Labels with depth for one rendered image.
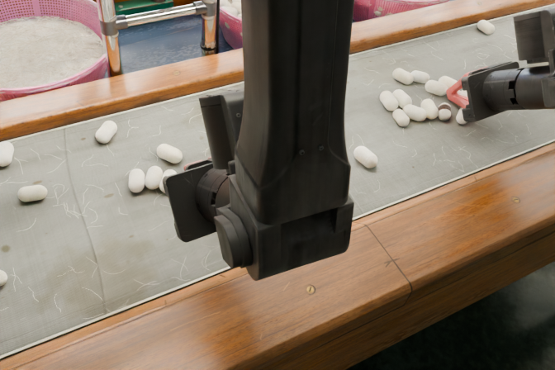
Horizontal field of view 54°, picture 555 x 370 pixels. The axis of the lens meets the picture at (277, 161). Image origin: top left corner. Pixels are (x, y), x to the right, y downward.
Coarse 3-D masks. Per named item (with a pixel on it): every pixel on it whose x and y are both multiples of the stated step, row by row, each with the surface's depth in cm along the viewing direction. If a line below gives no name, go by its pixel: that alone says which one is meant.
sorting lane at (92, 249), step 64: (384, 64) 93; (448, 64) 94; (64, 128) 75; (128, 128) 76; (192, 128) 77; (384, 128) 82; (448, 128) 83; (512, 128) 85; (0, 192) 66; (64, 192) 67; (128, 192) 68; (384, 192) 73; (0, 256) 60; (64, 256) 61; (128, 256) 62; (192, 256) 63; (0, 320) 56; (64, 320) 56
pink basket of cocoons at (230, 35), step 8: (224, 16) 95; (232, 16) 93; (224, 24) 98; (232, 24) 95; (240, 24) 93; (224, 32) 101; (232, 32) 97; (240, 32) 95; (232, 40) 100; (240, 40) 98
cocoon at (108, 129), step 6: (102, 126) 73; (108, 126) 73; (114, 126) 74; (96, 132) 73; (102, 132) 72; (108, 132) 73; (114, 132) 74; (96, 138) 73; (102, 138) 72; (108, 138) 73
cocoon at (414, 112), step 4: (404, 108) 83; (408, 108) 82; (412, 108) 82; (416, 108) 82; (420, 108) 82; (408, 112) 82; (412, 112) 82; (416, 112) 82; (420, 112) 82; (424, 112) 82; (408, 116) 83; (412, 116) 82; (416, 116) 82; (420, 116) 82; (424, 116) 82; (416, 120) 83; (420, 120) 82
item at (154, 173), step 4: (152, 168) 69; (156, 168) 69; (160, 168) 70; (148, 172) 69; (152, 172) 69; (156, 172) 69; (160, 172) 69; (148, 176) 68; (152, 176) 68; (156, 176) 68; (160, 176) 69; (148, 180) 68; (152, 180) 68; (156, 180) 68; (160, 180) 69; (148, 184) 68; (152, 184) 68; (156, 184) 68; (152, 188) 68
